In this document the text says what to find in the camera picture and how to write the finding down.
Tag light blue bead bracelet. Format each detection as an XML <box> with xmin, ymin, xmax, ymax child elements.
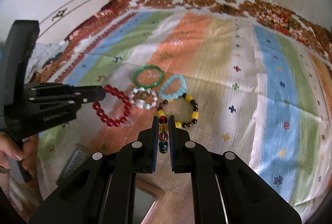
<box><xmin>157</xmin><ymin>74</ymin><xmax>188</xmax><ymax>102</ymax></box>

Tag multicolour glass bead bracelet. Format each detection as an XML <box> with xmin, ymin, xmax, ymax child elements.
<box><xmin>157</xmin><ymin>115</ymin><xmax>170</xmax><ymax>155</ymax></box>

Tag striped colourful bed blanket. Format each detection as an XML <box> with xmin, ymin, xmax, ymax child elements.
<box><xmin>51</xmin><ymin>8</ymin><xmax>331</xmax><ymax>221</ymax></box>

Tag floral brown bedsheet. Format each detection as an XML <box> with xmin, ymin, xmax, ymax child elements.
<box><xmin>25</xmin><ymin>0</ymin><xmax>332</xmax><ymax>64</ymax></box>

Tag crumpled grey cloth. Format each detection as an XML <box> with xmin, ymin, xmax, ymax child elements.
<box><xmin>24</xmin><ymin>40</ymin><xmax>69</xmax><ymax>84</ymax></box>

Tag white pearl bead bracelet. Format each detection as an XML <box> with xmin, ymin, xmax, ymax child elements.
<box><xmin>128</xmin><ymin>87</ymin><xmax>158</xmax><ymax>111</ymax></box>

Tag white wooden headboard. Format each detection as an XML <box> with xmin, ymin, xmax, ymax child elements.
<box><xmin>38</xmin><ymin>0</ymin><xmax>112</xmax><ymax>43</ymax></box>

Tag rectangular metal tin box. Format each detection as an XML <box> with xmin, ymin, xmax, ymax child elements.
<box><xmin>56</xmin><ymin>143</ymin><xmax>167</xmax><ymax>224</ymax></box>

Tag red bead bracelet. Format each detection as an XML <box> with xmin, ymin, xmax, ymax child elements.
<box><xmin>92</xmin><ymin>84</ymin><xmax>132</xmax><ymax>128</ymax></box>

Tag green jade bangle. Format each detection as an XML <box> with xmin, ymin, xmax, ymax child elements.
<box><xmin>132</xmin><ymin>65</ymin><xmax>164</xmax><ymax>89</ymax></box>

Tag yellow black bead bracelet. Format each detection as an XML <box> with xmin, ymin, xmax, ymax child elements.
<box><xmin>157</xmin><ymin>93</ymin><xmax>200</xmax><ymax>129</ymax></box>

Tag person's left hand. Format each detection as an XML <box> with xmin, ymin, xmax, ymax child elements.
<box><xmin>1</xmin><ymin>132</ymin><xmax>39</xmax><ymax>176</ymax></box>

